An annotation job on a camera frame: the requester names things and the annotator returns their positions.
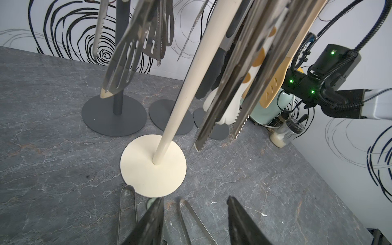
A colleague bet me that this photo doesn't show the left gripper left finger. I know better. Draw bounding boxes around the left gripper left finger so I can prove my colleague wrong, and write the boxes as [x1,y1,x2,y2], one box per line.
[122,198,158,245]

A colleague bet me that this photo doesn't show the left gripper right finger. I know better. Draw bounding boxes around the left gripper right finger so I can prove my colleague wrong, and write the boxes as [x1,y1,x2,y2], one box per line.
[227,196,272,245]

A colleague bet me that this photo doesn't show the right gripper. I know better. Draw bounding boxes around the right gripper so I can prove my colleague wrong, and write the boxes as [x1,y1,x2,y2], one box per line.
[281,44,365,119]

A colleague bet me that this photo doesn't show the cream rack stand front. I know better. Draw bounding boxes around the cream rack stand front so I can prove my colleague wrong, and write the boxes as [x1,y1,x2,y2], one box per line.
[120,0,241,198]

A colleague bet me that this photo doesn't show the green tipped tongs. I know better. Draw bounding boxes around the green tipped tongs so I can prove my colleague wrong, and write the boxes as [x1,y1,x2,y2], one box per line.
[151,198,174,245]

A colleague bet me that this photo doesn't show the small glass jar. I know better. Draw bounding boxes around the small glass jar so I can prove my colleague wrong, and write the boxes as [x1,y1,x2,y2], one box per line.
[269,114,309,148]

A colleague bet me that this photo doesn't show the dark grey rack stand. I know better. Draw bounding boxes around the dark grey rack stand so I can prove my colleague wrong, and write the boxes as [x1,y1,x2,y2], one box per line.
[81,0,148,137]
[148,98,195,136]
[193,108,229,140]

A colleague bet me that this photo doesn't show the slim steel tweezers tongs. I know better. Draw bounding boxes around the slim steel tweezers tongs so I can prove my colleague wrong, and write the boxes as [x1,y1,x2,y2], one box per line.
[177,197,218,245]

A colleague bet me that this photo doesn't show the black ring tongs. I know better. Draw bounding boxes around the black ring tongs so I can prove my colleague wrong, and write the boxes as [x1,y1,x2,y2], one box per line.
[195,0,253,100]

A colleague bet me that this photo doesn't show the cream tongs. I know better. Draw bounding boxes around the cream tongs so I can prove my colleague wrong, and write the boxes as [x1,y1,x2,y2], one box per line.
[217,8,288,125]

